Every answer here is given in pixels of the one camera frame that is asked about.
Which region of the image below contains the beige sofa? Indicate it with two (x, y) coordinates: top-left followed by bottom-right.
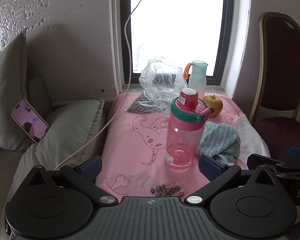
(0, 76), (110, 240)

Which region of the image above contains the beige upright pillow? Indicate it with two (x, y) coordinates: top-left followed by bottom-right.
(0, 28), (32, 152)

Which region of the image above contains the pink water bottle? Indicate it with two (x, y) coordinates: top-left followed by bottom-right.
(165, 88), (215, 169)

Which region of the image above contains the white paper towel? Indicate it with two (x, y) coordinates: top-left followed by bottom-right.
(231, 114), (272, 163)

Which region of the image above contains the pile of dark seeds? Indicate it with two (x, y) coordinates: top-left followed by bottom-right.
(151, 185), (184, 197)

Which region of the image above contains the teal towel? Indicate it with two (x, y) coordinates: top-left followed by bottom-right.
(197, 122), (241, 165)

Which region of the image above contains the white cable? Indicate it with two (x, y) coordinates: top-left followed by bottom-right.
(54, 0), (148, 171)

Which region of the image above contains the crumpled clear plastic bag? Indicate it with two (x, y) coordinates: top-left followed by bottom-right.
(139, 56), (188, 105)

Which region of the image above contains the yellow-red apple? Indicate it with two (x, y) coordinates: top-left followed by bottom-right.
(202, 94), (223, 118)

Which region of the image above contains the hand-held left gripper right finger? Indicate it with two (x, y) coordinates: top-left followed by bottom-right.
(184, 155), (280, 205)

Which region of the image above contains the dark-framed window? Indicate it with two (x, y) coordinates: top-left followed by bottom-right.
(119, 0), (237, 85)

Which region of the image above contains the smartphone in pink case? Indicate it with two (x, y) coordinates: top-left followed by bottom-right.
(11, 99), (50, 143)

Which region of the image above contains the frosted bottle with orange strap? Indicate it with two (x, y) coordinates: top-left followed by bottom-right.
(184, 60), (208, 99)

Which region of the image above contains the maroon banquet chair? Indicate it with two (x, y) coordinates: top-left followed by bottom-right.
(249, 12), (300, 161)

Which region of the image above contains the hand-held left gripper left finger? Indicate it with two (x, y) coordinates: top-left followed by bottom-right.
(27, 155), (118, 205)

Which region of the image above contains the clear bag of dark seeds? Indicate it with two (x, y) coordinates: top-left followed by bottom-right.
(127, 90), (173, 115)

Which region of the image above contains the pink printed blanket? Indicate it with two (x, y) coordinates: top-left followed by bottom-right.
(95, 92), (272, 203)

